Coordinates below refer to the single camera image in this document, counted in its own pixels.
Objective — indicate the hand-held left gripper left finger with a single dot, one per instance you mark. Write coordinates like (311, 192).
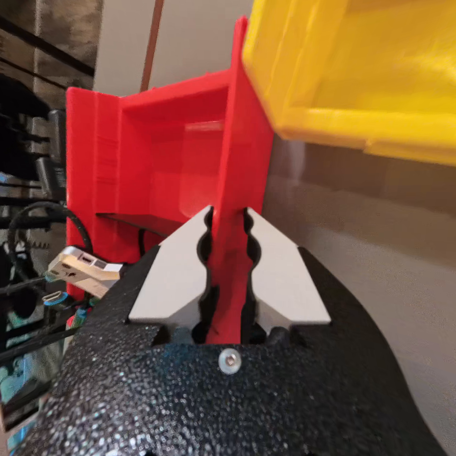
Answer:
(171, 278)

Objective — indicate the brown strip on table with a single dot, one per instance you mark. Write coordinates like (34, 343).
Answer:
(151, 46)

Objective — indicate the black divider in red bin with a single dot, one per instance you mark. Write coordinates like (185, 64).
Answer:
(149, 223)

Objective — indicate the red plastic bin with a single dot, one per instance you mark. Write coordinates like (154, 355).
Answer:
(160, 160)

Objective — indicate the yellow plastic bin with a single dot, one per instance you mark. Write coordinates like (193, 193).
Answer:
(356, 71)

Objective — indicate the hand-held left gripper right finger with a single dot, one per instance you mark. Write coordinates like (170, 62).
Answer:
(285, 278)

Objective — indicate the silver usb hub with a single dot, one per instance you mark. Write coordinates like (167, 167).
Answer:
(89, 277)

